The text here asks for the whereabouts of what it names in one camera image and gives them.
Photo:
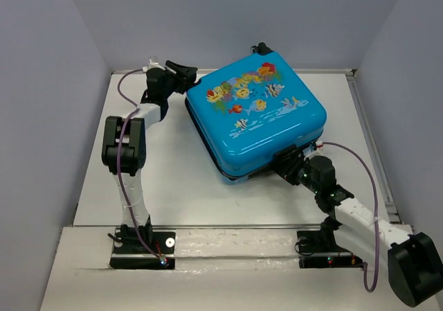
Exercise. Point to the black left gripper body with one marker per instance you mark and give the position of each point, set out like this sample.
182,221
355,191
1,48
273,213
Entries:
174,82

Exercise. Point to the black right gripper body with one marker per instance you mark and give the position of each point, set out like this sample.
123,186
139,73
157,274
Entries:
297,172

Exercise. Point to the blue hard-shell suitcase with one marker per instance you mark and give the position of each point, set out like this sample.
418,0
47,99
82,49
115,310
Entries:
250,111

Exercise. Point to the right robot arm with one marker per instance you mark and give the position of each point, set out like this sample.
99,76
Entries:
411,260

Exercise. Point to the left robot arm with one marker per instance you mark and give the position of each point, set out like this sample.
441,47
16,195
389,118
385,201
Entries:
124,147

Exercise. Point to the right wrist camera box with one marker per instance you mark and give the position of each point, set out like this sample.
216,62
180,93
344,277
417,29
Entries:
314,149

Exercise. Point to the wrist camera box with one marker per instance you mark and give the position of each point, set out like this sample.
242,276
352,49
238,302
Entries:
314,149
154,63

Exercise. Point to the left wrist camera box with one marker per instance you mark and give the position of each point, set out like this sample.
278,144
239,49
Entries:
154,63

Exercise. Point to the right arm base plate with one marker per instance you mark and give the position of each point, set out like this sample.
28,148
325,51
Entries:
318,250

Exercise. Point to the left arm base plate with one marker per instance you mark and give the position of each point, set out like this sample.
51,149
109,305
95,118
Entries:
132,255

